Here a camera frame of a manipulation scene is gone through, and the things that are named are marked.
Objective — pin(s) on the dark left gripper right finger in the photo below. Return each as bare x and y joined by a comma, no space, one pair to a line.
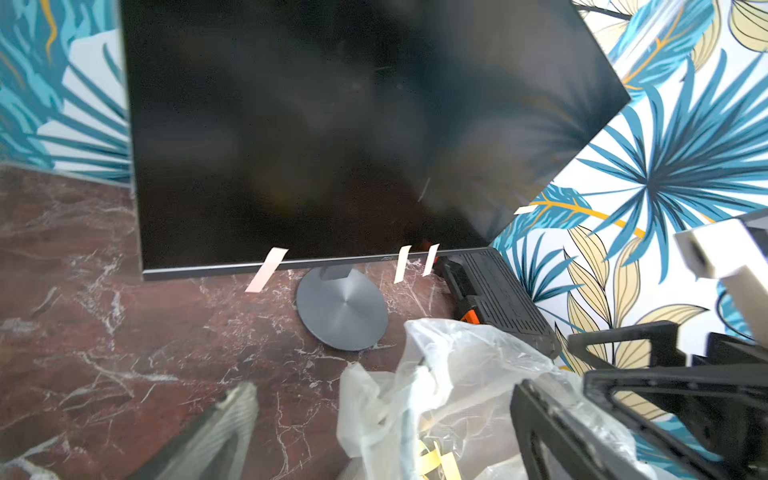
563,435

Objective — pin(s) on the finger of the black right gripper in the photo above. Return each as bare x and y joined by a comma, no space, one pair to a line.
724,407
644,345

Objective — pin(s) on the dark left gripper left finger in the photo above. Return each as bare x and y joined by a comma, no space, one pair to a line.
214,446

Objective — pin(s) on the pink sticky note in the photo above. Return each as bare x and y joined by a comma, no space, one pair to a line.
430,259
272,261

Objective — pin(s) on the yellow sticky note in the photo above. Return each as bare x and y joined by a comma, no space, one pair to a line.
402,261

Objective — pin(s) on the pile of discarded sticky notes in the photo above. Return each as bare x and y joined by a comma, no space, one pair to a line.
430,460

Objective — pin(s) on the grey round monitor stand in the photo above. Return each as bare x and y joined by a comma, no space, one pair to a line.
342,308

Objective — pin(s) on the black computer monitor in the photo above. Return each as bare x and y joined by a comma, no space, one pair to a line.
343,131

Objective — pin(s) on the bin with clear plastic bag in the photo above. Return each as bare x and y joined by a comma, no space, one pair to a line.
453,386

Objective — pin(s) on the black plastic tool case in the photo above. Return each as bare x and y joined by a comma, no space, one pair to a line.
486,292

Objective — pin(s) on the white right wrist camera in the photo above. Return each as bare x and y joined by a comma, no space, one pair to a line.
734,252

